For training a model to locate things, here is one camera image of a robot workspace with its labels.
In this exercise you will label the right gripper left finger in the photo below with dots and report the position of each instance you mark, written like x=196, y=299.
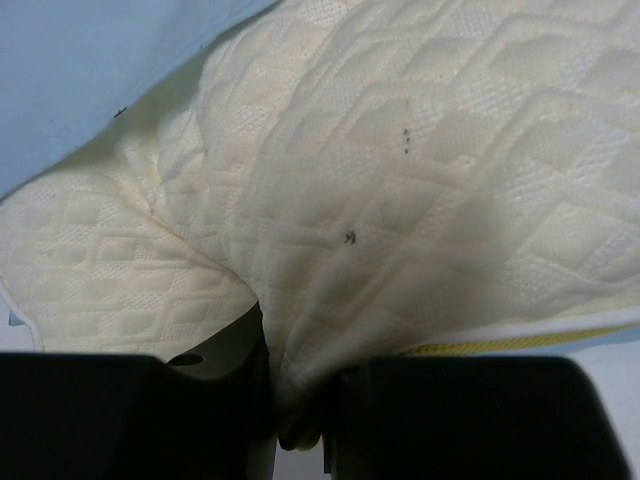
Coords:
x=237, y=348

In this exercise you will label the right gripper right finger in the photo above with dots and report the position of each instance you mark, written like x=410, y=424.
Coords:
x=354, y=378

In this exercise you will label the light blue pillowcase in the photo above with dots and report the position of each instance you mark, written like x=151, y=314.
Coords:
x=82, y=82

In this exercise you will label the cream yellow-edged pillow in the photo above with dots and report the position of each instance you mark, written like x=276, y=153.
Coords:
x=376, y=176

